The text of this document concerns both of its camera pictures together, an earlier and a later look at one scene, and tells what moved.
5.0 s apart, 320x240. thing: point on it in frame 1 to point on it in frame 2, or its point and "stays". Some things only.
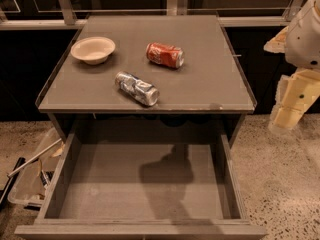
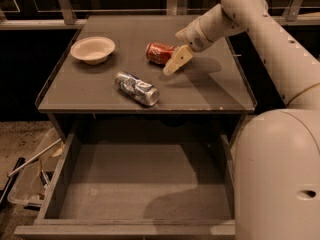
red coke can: (165, 55) stays
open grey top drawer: (141, 191) stays
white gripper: (304, 40) to (194, 36)
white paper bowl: (93, 50) stays
